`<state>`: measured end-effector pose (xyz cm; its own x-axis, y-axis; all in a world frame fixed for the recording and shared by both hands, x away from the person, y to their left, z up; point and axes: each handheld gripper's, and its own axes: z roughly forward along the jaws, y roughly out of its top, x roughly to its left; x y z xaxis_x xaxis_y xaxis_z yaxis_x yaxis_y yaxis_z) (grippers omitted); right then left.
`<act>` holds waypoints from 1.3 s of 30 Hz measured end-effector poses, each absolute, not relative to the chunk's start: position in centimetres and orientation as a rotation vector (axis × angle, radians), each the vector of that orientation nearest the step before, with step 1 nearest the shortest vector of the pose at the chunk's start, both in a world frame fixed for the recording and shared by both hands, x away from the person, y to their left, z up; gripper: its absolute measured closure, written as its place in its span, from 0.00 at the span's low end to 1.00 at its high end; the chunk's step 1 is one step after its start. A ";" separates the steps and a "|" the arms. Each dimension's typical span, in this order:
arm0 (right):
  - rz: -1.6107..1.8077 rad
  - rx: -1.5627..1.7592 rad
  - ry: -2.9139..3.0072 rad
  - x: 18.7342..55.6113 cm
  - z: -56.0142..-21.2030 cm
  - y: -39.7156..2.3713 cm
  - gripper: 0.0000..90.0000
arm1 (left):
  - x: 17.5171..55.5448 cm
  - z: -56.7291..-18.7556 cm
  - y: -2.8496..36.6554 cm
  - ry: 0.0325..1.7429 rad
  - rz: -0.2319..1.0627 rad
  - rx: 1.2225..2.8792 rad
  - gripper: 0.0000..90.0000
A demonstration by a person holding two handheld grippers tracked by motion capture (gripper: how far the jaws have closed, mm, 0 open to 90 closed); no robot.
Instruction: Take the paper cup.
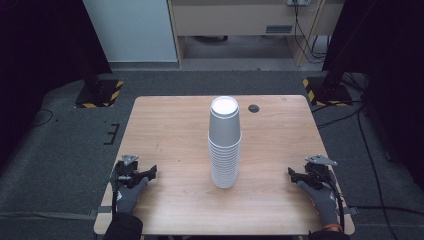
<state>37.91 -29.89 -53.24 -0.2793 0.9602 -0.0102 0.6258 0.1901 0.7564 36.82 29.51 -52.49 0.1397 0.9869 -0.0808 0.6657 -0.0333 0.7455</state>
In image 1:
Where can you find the black round table grommet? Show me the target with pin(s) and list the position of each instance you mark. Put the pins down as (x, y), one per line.
(253, 108)

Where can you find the grey tape strip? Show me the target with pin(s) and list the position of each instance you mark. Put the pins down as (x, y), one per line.
(101, 210)
(352, 210)

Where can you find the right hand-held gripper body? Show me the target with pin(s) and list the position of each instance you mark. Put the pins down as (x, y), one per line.
(318, 175)

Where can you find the stack of white paper cups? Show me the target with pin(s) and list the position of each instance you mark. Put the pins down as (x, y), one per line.
(224, 146)

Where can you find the person's right hand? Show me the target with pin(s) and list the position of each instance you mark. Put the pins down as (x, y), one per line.
(325, 206)

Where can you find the person's left hand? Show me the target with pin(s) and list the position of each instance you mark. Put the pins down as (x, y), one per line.
(128, 198)

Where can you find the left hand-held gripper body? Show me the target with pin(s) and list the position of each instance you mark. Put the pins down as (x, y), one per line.
(126, 171)

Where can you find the striped black stand base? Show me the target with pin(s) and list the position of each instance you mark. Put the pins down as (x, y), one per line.
(100, 95)
(328, 93)

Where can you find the light wooden desk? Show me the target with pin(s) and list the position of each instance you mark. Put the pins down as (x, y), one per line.
(233, 18)

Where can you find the white cabinet panel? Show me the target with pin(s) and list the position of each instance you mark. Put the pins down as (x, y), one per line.
(133, 30)

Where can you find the white power strip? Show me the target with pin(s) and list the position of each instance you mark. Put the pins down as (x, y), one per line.
(299, 2)

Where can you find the black curtain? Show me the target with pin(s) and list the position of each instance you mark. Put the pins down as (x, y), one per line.
(390, 50)
(43, 50)

